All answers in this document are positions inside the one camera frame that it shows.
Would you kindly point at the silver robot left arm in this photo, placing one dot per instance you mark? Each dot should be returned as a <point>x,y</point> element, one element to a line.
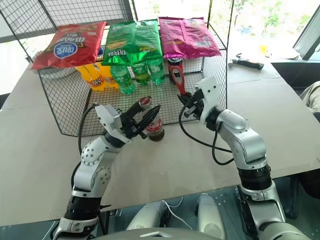
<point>92,155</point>

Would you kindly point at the green soda bottle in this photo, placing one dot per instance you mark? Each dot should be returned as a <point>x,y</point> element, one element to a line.
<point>157,72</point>
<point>123,81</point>
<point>140,73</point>

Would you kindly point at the orange soda bottle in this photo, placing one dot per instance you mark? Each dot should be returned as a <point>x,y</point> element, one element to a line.
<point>91,78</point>
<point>108,77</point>

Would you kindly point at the pink chip bag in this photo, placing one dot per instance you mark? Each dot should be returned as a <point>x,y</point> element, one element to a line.
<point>202,37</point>
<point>172,37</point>

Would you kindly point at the green chip bag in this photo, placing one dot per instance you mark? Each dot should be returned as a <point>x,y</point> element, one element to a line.
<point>147,40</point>
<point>117,47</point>

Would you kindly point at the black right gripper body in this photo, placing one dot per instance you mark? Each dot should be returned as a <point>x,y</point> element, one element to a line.
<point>193,106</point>

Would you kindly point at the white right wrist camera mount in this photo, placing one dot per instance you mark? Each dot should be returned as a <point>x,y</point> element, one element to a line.
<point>209,92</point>

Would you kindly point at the silver robot left thigh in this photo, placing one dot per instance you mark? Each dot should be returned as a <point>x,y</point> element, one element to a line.
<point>147,216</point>

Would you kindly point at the red metal bottle cap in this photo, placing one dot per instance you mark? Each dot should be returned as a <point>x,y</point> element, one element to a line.
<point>145,101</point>

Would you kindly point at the glass cola bottle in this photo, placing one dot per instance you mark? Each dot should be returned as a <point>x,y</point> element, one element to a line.
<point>156,128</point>

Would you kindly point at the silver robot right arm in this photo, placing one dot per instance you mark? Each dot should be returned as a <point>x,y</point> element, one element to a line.
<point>245,140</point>

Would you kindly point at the black capped cola bottle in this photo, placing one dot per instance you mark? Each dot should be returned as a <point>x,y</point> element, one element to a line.
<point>175,60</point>

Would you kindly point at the red bottle opener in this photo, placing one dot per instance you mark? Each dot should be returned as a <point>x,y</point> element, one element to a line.
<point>178,77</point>

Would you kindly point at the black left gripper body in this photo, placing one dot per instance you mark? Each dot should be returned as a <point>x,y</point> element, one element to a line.
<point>130,126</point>

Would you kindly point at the silver robot right thigh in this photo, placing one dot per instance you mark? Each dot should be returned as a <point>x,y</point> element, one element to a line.
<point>211,217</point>

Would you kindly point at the small blue round object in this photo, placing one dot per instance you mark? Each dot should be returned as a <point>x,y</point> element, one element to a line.
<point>100,51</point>

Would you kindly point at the black side table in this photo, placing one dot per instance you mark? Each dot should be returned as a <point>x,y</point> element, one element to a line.
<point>295,75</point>

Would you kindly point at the person's knee beige trousers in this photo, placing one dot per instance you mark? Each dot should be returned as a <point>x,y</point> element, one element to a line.
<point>312,96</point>

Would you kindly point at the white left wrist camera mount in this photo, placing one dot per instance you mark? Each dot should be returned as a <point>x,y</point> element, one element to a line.
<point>107,117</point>

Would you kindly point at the red chip bag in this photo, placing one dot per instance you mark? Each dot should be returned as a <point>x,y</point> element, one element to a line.
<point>70,45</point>

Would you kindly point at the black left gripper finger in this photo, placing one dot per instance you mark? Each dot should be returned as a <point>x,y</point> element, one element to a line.
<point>150,117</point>
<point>135,109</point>

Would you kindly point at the silver robot thigh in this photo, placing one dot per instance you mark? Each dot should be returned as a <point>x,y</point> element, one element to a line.
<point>211,217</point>
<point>147,216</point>

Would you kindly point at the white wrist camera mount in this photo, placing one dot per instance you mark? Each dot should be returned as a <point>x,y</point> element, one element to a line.
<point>107,117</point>
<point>209,92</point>

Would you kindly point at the dark computer monitor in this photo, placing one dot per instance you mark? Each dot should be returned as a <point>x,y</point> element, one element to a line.
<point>308,37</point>

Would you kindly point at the grey robot torso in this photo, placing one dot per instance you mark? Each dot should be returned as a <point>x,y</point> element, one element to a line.
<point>160,235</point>

